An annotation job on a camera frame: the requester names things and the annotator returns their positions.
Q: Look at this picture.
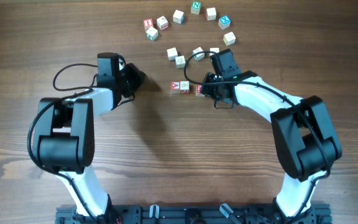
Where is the red M letter block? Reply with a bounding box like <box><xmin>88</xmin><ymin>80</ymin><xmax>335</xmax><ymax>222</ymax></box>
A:
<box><xmin>196</xmin><ymin>85</ymin><xmax>204</xmax><ymax>97</ymax></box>

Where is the green B letter block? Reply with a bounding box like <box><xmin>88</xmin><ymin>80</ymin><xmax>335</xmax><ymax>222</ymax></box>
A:
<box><xmin>192</xmin><ymin>47</ymin><xmax>204</xmax><ymax>61</ymax></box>

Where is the red Q picture block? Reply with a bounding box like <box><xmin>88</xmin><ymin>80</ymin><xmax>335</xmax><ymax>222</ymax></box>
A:
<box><xmin>180</xmin><ymin>81</ymin><xmax>190</xmax><ymax>93</ymax></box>

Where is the red-sided Z block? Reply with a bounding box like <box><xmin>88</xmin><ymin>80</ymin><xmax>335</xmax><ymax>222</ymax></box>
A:
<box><xmin>209</xmin><ymin>47</ymin><xmax>220</xmax><ymax>56</ymax></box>

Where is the red A letter block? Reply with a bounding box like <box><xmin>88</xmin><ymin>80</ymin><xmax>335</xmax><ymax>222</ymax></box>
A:
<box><xmin>171</xmin><ymin>81</ymin><xmax>181</xmax><ymax>94</ymax></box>

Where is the blue E letter block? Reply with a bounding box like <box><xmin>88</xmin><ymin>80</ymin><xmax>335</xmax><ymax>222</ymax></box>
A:
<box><xmin>175</xmin><ymin>55</ymin><xmax>186</xmax><ymax>68</ymax></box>

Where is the green E W block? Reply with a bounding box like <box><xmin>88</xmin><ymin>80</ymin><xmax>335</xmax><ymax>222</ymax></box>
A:
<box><xmin>167</xmin><ymin>47</ymin><xmax>178</xmax><ymax>61</ymax></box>

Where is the green N letter block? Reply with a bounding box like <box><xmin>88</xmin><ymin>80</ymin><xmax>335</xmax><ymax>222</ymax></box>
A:
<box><xmin>191</xmin><ymin>1</ymin><xmax>201</xmax><ymax>14</ymax></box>

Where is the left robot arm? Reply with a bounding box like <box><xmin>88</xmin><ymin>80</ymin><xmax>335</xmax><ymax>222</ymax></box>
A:
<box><xmin>27</xmin><ymin>52</ymin><xmax>146</xmax><ymax>223</ymax></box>

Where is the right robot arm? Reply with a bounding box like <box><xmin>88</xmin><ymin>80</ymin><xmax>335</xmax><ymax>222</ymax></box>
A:
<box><xmin>200</xmin><ymin>49</ymin><xmax>342</xmax><ymax>223</ymax></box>

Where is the yellow-sided picture block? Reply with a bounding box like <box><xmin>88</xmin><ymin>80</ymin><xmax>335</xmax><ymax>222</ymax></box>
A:
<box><xmin>223</xmin><ymin>32</ymin><xmax>236</xmax><ymax>45</ymax></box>

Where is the green J letter block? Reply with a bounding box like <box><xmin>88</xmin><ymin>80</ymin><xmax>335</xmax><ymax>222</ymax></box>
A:
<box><xmin>145</xmin><ymin>27</ymin><xmax>158</xmax><ymax>41</ymax></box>

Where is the red I letter block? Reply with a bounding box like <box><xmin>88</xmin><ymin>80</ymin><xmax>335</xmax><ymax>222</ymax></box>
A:
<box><xmin>143</xmin><ymin>19</ymin><xmax>154</xmax><ymax>31</ymax></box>

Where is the blue X letter block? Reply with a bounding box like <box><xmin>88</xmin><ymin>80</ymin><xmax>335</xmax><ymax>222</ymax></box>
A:
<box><xmin>218</xmin><ymin>15</ymin><xmax>231</xmax><ymax>29</ymax></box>

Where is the red 6 number block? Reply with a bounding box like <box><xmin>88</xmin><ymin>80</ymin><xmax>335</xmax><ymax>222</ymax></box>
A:
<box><xmin>157</xmin><ymin>16</ymin><xmax>169</xmax><ymax>30</ymax></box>

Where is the red-sided plain top block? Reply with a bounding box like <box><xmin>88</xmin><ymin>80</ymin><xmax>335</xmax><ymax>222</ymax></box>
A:
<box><xmin>206</xmin><ymin>7</ymin><xmax>217</xmax><ymax>21</ymax></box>

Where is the plain blue-sided block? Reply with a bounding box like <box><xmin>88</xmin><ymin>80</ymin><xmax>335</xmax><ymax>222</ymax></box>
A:
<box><xmin>173</xmin><ymin>10</ymin><xmax>185</xmax><ymax>24</ymax></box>

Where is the black right camera cable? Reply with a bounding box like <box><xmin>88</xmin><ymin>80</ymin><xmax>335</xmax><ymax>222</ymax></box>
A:
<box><xmin>183</xmin><ymin>50</ymin><xmax>332</xmax><ymax>218</ymax></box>

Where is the black camera cable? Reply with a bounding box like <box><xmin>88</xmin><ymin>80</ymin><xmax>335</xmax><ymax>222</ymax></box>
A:
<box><xmin>26</xmin><ymin>63</ymin><xmax>117</xmax><ymax>220</ymax></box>
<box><xmin>183</xmin><ymin>50</ymin><xmax>332</xmax><ymax>218</ymax></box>

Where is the black left camera cable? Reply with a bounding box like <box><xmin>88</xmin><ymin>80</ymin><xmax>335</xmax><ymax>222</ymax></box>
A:
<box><xmin>26</xmin><ymin>63</ymin><xmax>117</xmax><ymax>220</ymax></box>

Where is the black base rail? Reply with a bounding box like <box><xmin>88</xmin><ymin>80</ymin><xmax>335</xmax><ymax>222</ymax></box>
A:
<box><xmin>55</xmin><ymin>203</ymin><xmax>333</xmax><ymax>224</ymax></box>

